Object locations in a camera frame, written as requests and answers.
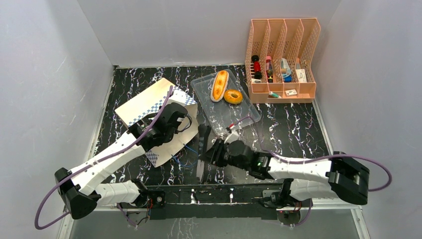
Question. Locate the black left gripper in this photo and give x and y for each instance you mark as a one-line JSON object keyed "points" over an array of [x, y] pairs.
{"points": [[176, 131]]}

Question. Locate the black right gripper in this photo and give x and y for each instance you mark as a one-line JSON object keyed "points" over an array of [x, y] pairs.
{"points": [[212, 153]]}

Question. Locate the checkered paper bread bag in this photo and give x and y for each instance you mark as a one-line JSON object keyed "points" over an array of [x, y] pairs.
{"points": [[153, 100]]}

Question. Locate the round yellow fake bun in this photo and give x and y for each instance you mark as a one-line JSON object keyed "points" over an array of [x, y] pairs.
{"points": [[233, 96]]}

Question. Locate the yellow fake bread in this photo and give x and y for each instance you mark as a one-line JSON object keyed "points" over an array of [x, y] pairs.
{"points": [[219, 85]]}

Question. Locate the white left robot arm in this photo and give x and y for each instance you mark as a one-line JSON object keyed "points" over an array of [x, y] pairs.
{"points": [[91, 174]]}

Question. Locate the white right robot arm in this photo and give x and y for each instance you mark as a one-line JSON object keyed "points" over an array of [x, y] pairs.
{"points": [[340, 176]]}

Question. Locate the green tipped tube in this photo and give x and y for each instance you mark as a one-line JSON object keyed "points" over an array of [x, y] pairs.
{"points": [[274, 95]]}

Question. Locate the red black dumbbell toy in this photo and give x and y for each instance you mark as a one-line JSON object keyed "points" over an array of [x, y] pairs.
{"points": [[256, 67]]}

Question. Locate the red pink bottle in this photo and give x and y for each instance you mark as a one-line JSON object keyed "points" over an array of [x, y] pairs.
{"points": [[269, 69]]}

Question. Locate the small white card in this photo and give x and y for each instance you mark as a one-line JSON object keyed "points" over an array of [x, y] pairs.
{"points": [[291, 93]]}

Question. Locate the peach desk file organizer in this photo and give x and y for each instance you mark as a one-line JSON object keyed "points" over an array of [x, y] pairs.
{"points": [[278, 60]]}

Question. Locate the blue tape roll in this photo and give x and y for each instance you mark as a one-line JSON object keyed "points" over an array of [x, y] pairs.
{"points": [[286, 71]]}

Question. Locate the white small box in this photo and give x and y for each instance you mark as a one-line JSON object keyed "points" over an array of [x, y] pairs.
{"points": [[300, 72]]}

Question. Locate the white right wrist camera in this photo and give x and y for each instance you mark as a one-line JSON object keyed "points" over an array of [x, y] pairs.
{"points": [[232, 136]]}

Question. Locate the aluminium front rail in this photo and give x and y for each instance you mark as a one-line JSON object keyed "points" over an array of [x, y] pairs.
{"points": [[211, 201]]}

